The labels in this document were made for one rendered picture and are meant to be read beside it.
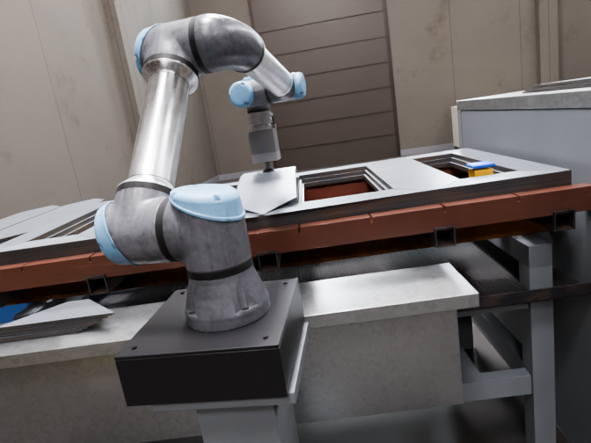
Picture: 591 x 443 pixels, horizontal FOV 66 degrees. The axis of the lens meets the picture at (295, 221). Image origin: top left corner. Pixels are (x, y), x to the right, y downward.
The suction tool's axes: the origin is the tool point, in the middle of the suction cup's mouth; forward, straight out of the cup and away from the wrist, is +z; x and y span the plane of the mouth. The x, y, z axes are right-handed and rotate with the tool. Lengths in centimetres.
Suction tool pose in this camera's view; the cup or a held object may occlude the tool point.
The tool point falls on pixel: (269, 175)
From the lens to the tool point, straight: 152.6
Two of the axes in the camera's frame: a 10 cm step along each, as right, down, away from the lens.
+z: 1.5, 9.6, 2.2
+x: -1.4, 2.4, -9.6
